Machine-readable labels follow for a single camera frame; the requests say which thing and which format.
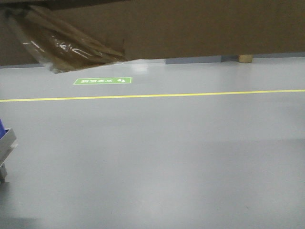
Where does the brown cardboard carton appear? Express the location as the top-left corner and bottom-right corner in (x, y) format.
(0, 0), (305, 73)

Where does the green floor sign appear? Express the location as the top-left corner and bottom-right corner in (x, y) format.
(73, 77), (132, 85)

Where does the small distant cardboard box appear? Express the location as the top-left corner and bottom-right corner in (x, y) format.
(238, 54), (253, 63)

